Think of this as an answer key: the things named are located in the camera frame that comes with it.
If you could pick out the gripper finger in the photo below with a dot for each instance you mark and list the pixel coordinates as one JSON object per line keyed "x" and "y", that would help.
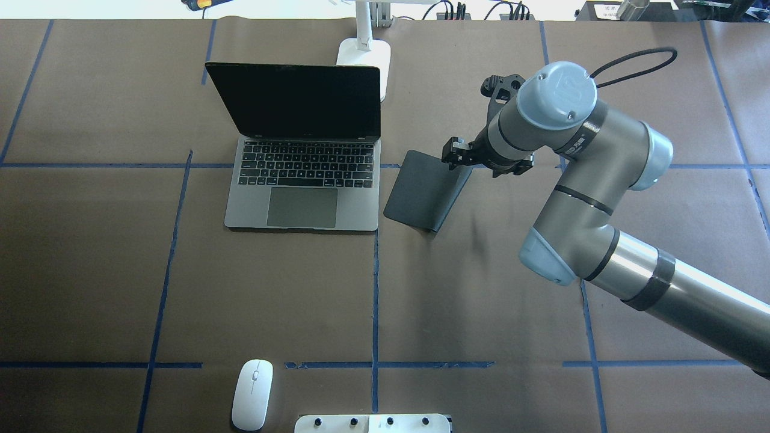
{"x": 456, "y": 145}
{"x": 460, "y": 160}

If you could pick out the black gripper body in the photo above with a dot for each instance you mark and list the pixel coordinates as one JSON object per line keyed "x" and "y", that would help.
{"x": 477, "y": 152}

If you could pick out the black mouse pad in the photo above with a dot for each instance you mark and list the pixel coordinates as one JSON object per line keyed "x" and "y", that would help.
{"x": 425, "y": 191}

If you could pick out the grey laptop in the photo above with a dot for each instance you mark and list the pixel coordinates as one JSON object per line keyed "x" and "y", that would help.
{"x": 308, "y": 154}

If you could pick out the white computer mouse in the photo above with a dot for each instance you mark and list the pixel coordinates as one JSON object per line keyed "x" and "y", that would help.
{"x": 252, "y": 395}

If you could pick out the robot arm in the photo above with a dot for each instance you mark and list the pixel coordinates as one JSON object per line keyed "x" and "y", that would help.
{"x": 607, "y": 152}

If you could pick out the white desk lamp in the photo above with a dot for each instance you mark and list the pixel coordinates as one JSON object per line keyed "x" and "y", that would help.
{"x": 364, "y": 49}

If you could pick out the steel cylinder weight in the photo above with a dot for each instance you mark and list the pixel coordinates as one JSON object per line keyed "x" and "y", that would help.
{"x": 632, "y": 10}

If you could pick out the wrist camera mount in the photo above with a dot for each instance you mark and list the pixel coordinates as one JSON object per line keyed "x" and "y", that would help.
{"x": 500, "y": 90}

